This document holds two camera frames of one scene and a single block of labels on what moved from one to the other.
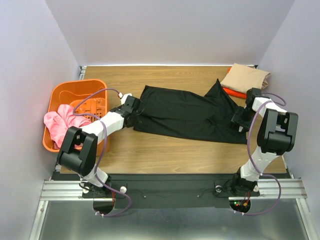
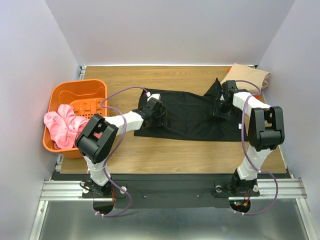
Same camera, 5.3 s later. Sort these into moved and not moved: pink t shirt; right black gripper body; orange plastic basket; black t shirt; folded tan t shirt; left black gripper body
Moved: left black gripper body; right black gripper body
Not moved: black t shirt; pink t shirt; folded tan t shirt; orange plastic basket
